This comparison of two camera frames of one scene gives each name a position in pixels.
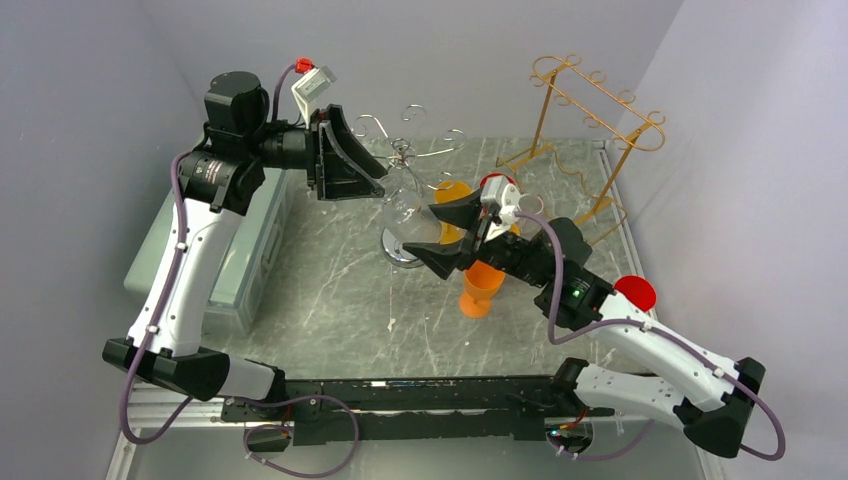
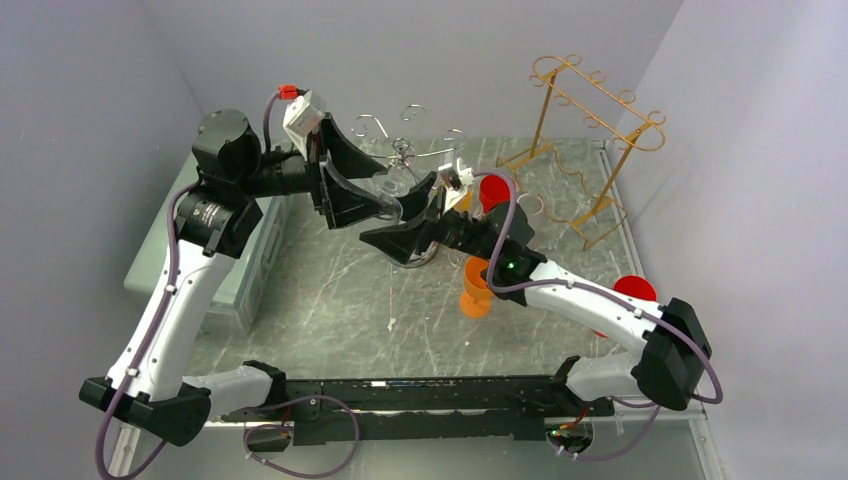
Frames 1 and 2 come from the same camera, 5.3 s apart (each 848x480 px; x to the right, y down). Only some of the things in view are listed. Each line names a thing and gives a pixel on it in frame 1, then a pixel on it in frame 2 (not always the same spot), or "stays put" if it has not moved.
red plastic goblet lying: (638, 291) stays put
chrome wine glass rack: (404, 151) stays put
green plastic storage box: (243, 274) stays put
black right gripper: (442, 258) to (402, 240)
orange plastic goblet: (481, 283) stays put
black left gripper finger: (338, 176) to (344, 206)
